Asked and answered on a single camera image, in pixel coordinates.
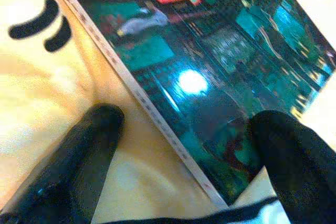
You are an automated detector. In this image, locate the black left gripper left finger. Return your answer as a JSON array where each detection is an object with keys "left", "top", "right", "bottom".
[{"left": 0, "top": 103, "right": 125, "bottom": 224}]

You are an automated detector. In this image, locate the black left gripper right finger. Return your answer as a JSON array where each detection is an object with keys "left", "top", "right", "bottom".
[{"left": 248, "top": 110, "right": 336, "bottom": 224}]

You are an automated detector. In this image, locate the yellow orange cartoon blanket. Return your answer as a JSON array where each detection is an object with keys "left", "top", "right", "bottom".
[{"left": 0, "top": 0, "right": 336, "bottom": 224}]

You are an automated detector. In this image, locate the dark green red book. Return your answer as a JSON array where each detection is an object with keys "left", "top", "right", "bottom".
[{"left": 56, "top": 0, "right": 336, "bottom": 206}]

